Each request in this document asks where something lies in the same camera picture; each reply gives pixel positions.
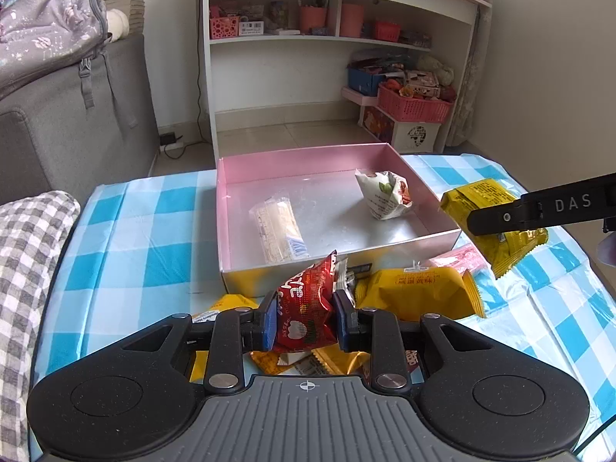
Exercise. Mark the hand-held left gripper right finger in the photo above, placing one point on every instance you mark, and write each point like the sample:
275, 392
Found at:
342, 323

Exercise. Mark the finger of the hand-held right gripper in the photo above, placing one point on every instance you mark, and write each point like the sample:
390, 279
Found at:
534, 211

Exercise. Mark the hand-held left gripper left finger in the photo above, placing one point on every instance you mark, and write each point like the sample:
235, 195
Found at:
269, 323

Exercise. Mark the red snack packet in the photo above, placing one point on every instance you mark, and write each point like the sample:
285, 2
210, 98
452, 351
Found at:
303, 308

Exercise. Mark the pink snack packet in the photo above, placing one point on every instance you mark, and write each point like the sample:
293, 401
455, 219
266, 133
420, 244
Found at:
459, 257

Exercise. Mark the pink cardboard box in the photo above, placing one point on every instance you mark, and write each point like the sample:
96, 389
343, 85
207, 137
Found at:
337, 192

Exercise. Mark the golden orange snack packet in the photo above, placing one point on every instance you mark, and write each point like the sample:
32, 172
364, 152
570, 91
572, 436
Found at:
337, 362

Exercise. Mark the yellow white snack packet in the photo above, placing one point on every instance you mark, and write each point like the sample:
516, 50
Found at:
226, 302

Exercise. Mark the clear wafer packet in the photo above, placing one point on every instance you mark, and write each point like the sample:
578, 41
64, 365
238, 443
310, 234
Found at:
279, 228

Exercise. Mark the white nut snack packet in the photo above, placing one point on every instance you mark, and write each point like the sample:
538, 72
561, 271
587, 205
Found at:
385, 195

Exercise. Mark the floral curtain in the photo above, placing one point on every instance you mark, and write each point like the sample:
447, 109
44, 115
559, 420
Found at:
471, 82

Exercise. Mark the large pink basket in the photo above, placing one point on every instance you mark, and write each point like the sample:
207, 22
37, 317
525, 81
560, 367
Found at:
414, 108

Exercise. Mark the blue checked tablecloth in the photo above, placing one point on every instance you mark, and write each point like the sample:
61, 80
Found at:
134, 231

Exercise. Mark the beige plush toy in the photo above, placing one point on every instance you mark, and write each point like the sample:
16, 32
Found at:
438, 68

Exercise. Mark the blue storage box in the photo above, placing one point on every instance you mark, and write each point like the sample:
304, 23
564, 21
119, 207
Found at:
361, 82

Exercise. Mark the small red basket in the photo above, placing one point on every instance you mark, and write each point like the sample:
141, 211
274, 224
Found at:
387, 31

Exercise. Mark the white bookshelf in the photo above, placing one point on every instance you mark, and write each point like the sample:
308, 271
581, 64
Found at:
269, 82

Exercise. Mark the grey checked cloth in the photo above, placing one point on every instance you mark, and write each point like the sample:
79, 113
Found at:
29, 260

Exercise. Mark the grey sofa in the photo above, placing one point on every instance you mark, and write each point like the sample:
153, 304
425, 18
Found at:
72, 139

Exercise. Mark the pink pen cup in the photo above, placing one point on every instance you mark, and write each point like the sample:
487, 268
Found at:
314, 20

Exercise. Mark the small white labelled box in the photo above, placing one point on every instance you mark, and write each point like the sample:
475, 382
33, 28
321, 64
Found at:
252, 28

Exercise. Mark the small pink perforated basket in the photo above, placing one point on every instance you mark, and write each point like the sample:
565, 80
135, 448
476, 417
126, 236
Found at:
224, 28

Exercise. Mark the white plush toy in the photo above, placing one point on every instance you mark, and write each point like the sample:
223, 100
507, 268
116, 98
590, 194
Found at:
118, 24

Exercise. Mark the grey patterned backpack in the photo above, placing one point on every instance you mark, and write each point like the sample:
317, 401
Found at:
43, 24

